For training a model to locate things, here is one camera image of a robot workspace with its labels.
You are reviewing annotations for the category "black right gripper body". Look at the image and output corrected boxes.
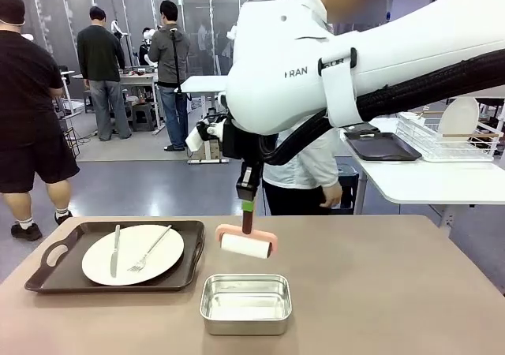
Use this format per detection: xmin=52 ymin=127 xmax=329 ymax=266
xmin=235 ymin=158 xmax=264 ymax=202

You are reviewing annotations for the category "pink lint roller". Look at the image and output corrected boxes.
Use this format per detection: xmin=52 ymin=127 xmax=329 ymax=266
xmin=215 ymin=208 xmax=279 ymax=260

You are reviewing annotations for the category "dark brown serving tray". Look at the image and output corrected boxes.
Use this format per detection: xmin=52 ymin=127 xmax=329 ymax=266
xmin=342 ymin=131 xmax=423 ymax=163
xmin=24 ymin=219 xmax=206 ymax=295

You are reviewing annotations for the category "white round plate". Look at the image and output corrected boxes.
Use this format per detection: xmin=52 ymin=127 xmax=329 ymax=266
xmin=81 ymin=223 xmax=185 ymax=286
xmin=436 ymin=96 xmax=481 ymax=141

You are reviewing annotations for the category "person's left forearm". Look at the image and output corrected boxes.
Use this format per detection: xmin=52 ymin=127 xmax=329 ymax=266
xmin=313 ymin=141 xmax=341 ymax=187

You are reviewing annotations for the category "person's left hand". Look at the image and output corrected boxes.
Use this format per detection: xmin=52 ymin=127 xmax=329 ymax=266
xmin=320 ymin=183 xmax=343 ymax=209

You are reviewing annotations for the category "person in white jacket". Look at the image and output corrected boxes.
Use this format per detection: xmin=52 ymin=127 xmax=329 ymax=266
xmin=261 ymin=0 xmax=399 ymax=216

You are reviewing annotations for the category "dark blue plastic stool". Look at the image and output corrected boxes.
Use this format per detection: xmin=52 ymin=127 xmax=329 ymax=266
xmin=337 ymin=164 xmax=361 ymax=210

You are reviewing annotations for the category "silver fork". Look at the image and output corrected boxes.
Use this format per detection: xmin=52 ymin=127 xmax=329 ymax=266
xmin=126 ymin=224 xmax=173 ymax=274

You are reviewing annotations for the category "white height-adjustable table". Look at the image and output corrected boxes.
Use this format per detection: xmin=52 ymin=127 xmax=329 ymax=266
xmin=179 ymin=74 xmax=232 ymax=166

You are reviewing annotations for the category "rectangular stainless steel container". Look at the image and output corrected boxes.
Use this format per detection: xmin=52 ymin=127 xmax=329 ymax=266
xmin=199 ymin=274 xmax=294 ymax=336

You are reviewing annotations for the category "folded black cloth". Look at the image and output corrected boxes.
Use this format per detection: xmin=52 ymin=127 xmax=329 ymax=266
xmin=343 ymin=124 xmax=380 ymax=136

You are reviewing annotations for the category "gray plastic stool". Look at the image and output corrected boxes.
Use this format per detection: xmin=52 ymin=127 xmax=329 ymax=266
xmin=131 ymin=102 xmax=155 ymax=133

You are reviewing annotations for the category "black tripod pole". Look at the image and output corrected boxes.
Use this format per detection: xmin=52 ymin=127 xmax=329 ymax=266
xmin=169 ymin=29 xmax=183 ymax=94

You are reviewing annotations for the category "silver table knife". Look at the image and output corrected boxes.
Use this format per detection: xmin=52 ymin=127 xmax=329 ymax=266
xmin=110 ymin=224 xmax=121 ymax=279

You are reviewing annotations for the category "man in gray hoodie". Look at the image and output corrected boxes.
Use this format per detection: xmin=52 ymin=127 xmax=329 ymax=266
xmin=147 ymin=0 xmax=192 ymax=152

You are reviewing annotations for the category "gray background work table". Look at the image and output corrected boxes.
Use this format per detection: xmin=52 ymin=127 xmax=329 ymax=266
xmin=72 ymin=69 xmax=161 ymax=133

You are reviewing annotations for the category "white side table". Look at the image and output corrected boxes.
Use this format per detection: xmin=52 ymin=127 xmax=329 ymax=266
xmin=338 ymin=116 xmax=505 ymax=218

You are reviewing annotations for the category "man in dark sweater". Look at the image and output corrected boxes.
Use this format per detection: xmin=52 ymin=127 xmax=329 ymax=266
xmin=76 ymin=6 xmax=134 ymax=143

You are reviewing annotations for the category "man in black shorts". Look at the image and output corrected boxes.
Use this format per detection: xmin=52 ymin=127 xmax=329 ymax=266
xmin=0 ymin=0 xmax=81 ymax=242

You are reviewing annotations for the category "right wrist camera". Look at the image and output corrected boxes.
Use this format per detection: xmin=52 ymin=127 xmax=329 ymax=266
xmin=184 ymin=118 xmax=249 ymax=162

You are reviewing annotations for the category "right arm black cable sleeve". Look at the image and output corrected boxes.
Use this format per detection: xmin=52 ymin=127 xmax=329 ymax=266
xmin=263 ymin=47 xmax=505 ymax=167

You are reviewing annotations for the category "white wire dish rack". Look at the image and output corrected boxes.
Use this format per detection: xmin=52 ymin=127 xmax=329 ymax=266
xmin=395 ymin=110 xmax=505 ymax=163

